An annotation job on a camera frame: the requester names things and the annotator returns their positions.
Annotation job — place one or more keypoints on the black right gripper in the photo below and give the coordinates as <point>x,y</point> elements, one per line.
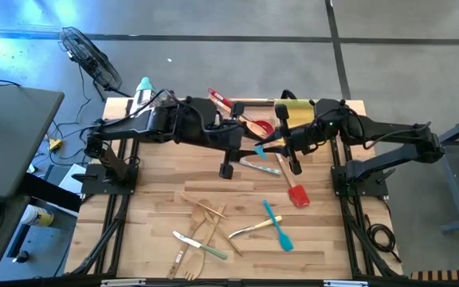
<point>309,139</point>

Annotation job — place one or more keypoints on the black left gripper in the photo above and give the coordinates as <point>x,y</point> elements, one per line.
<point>221,137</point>

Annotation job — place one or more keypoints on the teal silicone spatula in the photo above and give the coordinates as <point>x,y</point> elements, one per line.
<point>286,242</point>
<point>260,152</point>

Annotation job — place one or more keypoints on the wooden spoon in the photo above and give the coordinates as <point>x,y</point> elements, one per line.
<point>197,217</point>

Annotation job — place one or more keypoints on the wooden fork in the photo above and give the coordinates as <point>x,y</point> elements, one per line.
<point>195,265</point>

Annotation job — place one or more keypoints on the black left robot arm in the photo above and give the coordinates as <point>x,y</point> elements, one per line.
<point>134,127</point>

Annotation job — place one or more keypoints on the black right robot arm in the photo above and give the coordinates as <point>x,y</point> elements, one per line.
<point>393,131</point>

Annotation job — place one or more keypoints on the yellow plastic bin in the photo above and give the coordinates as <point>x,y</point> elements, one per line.
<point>299,111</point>

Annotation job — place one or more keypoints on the all metal table knife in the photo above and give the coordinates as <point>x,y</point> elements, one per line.
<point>265,169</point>

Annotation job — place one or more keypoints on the clear plastic bin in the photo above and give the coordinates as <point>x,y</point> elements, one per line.
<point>263,111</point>

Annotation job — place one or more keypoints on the metal box grater teal ends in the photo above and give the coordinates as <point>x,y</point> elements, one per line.
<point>145,84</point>

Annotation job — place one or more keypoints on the white edge bar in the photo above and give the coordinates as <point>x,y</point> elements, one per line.
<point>122,282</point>
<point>345,283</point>

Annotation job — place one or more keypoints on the black floor fan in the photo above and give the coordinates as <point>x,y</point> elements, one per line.
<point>90,60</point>

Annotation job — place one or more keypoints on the white paper sheet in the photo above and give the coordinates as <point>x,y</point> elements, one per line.
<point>72,183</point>

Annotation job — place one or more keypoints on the yellow power plug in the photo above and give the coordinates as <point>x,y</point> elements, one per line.
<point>55,144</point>

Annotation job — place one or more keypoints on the orange black striped bar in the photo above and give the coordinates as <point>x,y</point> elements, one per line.
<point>444,275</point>

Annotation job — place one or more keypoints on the white yellow canister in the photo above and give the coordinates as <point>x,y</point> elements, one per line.
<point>36,216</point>

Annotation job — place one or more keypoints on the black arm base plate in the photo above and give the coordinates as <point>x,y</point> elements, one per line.
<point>94,185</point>
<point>379,188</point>

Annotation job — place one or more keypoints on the black aluminium rig frame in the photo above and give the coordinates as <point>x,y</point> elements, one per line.
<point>173,284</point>

